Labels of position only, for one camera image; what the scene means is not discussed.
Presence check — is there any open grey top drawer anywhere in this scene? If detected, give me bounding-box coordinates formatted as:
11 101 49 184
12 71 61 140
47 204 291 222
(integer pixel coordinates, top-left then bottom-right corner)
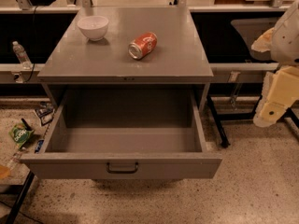
21 89 221 179

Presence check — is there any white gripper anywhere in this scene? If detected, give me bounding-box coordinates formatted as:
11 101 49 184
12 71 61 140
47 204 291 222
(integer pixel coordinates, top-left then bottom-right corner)
251 0 299 128

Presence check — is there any blue snack packet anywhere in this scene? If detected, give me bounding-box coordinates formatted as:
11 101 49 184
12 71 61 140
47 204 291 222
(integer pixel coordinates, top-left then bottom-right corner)
35 139 44 153

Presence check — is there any green chip bag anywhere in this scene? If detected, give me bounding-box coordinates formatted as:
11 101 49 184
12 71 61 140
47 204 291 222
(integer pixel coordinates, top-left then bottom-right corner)
9 119 35 148

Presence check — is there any dark snack packet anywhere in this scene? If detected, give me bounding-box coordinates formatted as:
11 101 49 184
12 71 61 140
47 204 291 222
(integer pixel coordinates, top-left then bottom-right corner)
35 102 54 126

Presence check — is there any grey metal cabinet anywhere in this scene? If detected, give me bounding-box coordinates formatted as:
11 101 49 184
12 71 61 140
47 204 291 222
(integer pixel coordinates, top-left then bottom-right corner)
38 7 213 110

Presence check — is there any clear plastic water bottle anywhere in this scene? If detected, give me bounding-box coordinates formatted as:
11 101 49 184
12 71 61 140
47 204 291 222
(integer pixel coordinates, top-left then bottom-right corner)
12 41 33 70

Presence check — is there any black drawer handle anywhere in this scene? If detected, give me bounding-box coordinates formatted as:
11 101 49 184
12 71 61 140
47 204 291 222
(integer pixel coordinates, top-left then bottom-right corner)
106 162 139 175

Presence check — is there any red coke can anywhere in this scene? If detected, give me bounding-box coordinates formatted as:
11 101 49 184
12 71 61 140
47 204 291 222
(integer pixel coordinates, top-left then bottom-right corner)
128 32 157 60

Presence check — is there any white ceramic bowl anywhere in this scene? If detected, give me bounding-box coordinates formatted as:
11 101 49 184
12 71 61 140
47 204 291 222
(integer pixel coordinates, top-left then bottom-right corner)
78 16 109 41

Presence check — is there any black table leg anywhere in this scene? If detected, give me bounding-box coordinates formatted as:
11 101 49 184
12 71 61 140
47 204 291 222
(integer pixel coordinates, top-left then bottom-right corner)
5 172 35 224

